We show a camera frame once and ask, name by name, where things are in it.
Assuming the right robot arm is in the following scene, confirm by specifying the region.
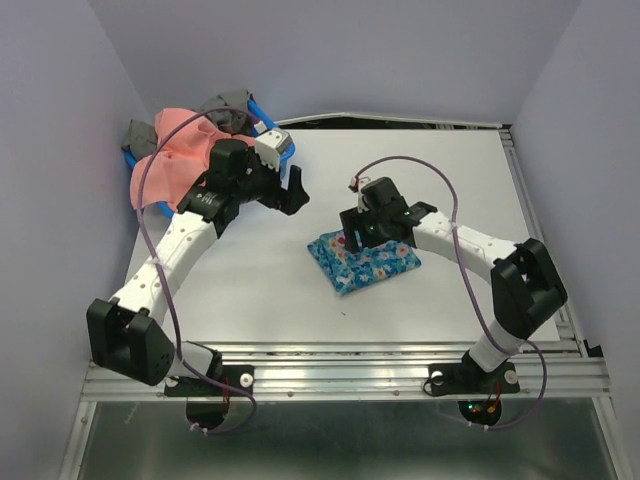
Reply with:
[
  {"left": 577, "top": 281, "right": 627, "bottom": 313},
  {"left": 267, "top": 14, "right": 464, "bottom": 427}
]
[{"left": 339, "top": 177, "right": 568, "bottom": 390}]

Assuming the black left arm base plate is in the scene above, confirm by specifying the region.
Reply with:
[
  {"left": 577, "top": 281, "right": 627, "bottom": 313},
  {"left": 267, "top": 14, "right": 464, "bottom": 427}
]
[{"left": 163, "top": 364, "right": 256, "bottom": 436}]

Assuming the grey skirt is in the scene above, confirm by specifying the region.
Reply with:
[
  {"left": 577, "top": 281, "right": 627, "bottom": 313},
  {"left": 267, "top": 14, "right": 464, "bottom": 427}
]
[{"left": 121, "top": 89, "right": 253, "bottom": 161}]

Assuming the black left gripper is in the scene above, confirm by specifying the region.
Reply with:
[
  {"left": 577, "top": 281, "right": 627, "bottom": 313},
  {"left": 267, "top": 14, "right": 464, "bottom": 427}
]
[{"left": 234, "top": 147, "right": 309, "bottom": 216}]

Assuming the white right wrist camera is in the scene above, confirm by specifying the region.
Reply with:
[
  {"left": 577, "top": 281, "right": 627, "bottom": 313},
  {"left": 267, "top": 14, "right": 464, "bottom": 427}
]
[{"left": 348, "top": 176, "right": 371, "bottom": 213}]

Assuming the blue floral skirt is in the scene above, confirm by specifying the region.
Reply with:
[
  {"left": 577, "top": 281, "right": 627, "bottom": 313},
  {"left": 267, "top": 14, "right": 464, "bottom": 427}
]
[{"left": 307, "top": 230, "right": 421, "bottom": 296}]

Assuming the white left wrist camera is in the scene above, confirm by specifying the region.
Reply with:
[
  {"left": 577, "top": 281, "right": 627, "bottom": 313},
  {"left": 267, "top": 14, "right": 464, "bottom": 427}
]
[{"left": 254, "top": 128, "right": 294, "bottom": 171}]

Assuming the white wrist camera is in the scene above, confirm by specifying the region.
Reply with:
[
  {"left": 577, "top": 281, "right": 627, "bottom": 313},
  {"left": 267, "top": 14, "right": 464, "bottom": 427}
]
[
  {"left": 348, "top": 176, "right": 371, "bottom": 213},
  {"left": 254, "top": 128, "right": 294, "bottom": 171}
]

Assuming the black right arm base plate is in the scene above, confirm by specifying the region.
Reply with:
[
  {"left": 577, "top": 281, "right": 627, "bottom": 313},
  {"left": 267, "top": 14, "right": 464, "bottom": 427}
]
[{"left": 423, "top": 360, "right": 521, "bottom": 427}]

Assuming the pink skirt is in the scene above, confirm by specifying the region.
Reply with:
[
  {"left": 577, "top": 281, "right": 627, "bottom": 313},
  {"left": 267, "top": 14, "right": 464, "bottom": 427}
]
[{"left": 130, "top": 108, "right": 255, "bottom": 211}]

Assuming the blue plastic bin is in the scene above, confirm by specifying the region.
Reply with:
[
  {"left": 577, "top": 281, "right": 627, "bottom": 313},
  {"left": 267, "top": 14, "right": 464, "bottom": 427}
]
[{"left": 123, "top": 99, "right": 277, "bottom": 217}]

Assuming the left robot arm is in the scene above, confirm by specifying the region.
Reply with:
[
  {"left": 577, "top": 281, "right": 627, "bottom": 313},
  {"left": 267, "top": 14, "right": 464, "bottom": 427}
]
[{"left": 86, "top": 129, "right": 309, "bottom": 394}]

